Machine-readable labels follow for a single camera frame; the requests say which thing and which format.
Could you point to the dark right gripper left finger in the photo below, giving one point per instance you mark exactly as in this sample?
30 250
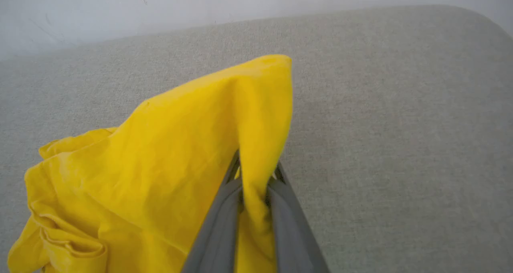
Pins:
218 233

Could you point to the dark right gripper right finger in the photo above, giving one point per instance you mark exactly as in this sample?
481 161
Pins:
292 233

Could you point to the yellow t-shirt with white print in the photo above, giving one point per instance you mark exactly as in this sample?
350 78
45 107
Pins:
160 164

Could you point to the grey fabric sofa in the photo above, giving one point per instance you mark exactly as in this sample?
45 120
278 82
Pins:
400 124

